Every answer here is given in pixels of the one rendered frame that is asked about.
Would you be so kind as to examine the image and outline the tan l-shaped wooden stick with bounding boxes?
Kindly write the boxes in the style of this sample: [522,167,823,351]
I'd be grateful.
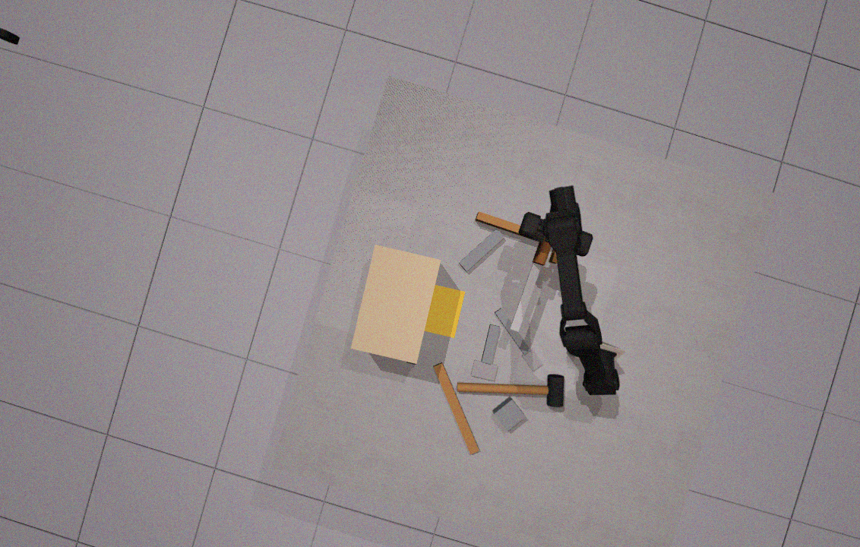
[476,212,558,264]

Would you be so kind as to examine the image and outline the brown cylinder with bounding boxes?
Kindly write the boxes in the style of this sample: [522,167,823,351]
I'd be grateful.
[510,238,551,332]

